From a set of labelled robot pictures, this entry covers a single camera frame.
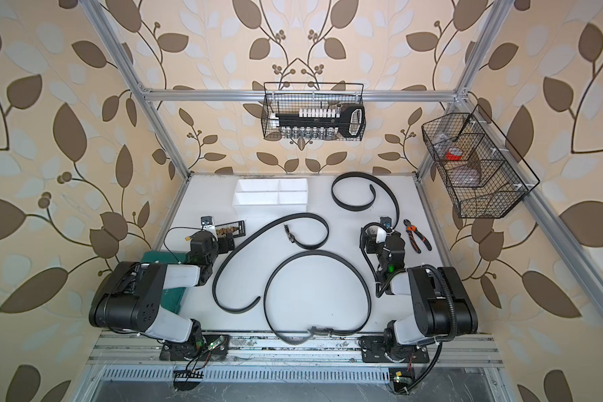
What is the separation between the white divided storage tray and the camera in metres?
1.07

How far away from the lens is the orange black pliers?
967 millimetres

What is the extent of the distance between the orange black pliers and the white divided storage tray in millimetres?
427

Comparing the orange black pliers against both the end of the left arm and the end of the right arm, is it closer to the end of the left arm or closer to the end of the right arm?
the end of the right arm
